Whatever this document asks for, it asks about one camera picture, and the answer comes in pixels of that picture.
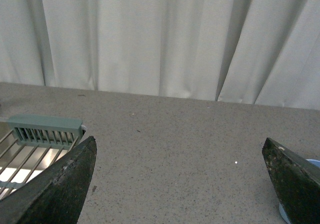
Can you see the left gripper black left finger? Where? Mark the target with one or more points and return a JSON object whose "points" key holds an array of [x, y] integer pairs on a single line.
{"points": [[57, 194]]}

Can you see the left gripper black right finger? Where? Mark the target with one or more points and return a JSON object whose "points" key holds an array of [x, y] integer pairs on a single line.
{"points": [[296, 182]]}

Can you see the light blue plastic cup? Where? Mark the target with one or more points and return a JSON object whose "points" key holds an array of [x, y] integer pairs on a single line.
{"points": [[280, 207]]}

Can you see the green dish drying rack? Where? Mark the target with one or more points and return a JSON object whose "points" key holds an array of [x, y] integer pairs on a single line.
{"points": [[31, 143]]}

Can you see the white pleated curtain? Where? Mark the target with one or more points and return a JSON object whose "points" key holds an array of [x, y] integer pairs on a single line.
{"points": [[263, 52]]}

